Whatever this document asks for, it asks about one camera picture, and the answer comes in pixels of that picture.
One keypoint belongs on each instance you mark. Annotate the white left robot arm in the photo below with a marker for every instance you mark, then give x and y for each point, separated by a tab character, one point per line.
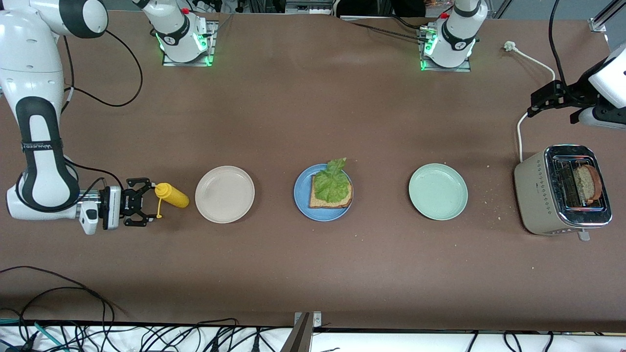
452	41

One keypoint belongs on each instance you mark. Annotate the blue round plate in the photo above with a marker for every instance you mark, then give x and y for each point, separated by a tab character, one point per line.
302	193

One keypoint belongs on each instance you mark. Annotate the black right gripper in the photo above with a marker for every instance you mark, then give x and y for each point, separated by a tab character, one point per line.
128	202

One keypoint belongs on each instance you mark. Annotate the pale green round plate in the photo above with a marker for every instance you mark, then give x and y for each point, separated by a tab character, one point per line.
438	191

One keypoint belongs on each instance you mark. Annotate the beige round plate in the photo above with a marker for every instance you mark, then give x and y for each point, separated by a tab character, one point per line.
225	194

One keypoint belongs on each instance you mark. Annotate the white right gripper mount plate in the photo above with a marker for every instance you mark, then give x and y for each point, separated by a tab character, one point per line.
111	208

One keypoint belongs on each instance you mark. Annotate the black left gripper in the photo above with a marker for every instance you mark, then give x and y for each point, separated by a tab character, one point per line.
562	93

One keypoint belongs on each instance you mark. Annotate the aluminium frame corner profile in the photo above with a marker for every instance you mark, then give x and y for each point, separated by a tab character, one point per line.
599	23

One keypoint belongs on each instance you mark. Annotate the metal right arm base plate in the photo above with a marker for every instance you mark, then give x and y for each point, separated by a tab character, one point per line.
212	34

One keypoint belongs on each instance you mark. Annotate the grey metal rack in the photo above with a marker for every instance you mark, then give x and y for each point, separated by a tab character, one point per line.
310	6

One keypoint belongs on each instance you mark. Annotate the beige and chrome toaster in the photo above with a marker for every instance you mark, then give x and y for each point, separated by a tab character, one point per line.
535	195

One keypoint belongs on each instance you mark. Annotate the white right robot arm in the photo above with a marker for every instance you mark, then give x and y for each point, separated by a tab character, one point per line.
34	63

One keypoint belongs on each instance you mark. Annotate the green lettuce leaf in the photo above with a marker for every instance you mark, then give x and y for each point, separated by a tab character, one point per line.
332	183

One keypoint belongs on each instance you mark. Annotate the grey metal mounting post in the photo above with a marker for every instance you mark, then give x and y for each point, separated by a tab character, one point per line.
303	337

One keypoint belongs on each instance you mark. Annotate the orange snack packet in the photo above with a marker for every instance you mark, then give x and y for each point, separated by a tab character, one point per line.
436	3

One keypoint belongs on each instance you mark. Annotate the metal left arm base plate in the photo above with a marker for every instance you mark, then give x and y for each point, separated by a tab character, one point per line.
447	69

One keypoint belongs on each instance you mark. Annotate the white plastic strip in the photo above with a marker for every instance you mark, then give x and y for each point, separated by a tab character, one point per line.
357	18

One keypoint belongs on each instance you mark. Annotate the brown bread slice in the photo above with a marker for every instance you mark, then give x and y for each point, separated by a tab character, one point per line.
589	185
327	205

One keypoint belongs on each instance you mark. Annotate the yellow squeeze bottle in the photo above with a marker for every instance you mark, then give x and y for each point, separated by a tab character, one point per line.
173	195

